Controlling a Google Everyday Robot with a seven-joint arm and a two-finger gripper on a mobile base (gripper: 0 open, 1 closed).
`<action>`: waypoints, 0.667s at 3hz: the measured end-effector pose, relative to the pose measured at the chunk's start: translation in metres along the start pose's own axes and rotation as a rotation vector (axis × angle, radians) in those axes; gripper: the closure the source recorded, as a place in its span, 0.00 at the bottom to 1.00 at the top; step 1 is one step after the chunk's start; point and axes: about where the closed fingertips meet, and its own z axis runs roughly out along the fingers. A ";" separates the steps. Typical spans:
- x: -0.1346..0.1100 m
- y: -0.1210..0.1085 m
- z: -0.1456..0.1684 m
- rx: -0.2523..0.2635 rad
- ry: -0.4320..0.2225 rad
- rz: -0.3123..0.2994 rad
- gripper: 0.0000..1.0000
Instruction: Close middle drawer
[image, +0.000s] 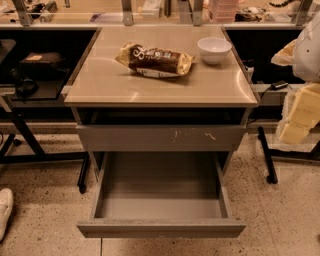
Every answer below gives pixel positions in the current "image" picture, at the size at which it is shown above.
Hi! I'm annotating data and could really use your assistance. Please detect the black left table frame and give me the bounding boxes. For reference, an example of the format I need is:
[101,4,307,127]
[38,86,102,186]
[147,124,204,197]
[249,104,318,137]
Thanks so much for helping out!
[0,95,89,193]

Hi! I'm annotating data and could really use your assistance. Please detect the brown snack bag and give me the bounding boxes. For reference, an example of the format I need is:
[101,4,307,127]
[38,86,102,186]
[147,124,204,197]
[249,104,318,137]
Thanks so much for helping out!
[115,42,193,78]

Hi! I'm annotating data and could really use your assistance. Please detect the grey drawer cabinet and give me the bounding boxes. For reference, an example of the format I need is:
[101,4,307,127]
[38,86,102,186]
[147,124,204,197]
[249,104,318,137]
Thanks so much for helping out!
[65,25,257,167]

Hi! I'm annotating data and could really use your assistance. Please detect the grey drawer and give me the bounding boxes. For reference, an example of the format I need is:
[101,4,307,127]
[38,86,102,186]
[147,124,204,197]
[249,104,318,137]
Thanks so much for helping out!
[77,152,246,238]
[76,125,246,152]

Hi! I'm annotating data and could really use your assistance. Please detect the black table frame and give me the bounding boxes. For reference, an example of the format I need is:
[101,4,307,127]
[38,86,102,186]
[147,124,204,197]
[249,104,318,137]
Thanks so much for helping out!
[0,95,89,193]
[258,127,320,184]

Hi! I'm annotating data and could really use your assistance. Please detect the black headphones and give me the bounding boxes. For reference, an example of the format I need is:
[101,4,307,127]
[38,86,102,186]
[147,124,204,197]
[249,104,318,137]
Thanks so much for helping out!
[10,69,38,98]

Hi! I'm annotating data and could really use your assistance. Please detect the black box with label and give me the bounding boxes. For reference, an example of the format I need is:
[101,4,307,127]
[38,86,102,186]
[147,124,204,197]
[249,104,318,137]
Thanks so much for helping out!
[19,52,65,80]

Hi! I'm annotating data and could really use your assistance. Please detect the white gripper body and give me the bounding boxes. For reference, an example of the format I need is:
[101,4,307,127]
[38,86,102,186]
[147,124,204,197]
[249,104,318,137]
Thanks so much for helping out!
[276,83,320,145]

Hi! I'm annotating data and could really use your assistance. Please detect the pink stacked bins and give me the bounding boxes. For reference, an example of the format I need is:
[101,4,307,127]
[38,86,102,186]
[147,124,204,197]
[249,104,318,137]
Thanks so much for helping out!
[208,0,239,23]

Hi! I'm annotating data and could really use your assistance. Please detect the white bowl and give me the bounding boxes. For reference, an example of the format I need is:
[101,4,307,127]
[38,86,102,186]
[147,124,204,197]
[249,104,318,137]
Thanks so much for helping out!
[198,37,232,65]

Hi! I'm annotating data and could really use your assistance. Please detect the black right table frame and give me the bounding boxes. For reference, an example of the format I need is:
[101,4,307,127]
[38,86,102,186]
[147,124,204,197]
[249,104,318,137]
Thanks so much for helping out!
[258,127,320,184]

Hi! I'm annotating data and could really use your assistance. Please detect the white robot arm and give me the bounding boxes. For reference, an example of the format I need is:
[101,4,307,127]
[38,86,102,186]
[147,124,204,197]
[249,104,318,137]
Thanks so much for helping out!
[271,12,320,144]

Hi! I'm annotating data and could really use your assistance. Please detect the white shoe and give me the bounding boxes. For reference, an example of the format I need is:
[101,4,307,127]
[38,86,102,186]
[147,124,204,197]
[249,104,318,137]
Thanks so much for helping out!
[0,188,14,241]

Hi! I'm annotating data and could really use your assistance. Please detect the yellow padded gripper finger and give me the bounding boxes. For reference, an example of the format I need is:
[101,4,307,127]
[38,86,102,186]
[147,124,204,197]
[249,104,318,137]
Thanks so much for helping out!
[271,39,297,66]

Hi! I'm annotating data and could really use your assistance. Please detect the black power adapter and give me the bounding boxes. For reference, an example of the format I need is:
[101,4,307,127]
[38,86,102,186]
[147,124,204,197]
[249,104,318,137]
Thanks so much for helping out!
[270,80,288,91]

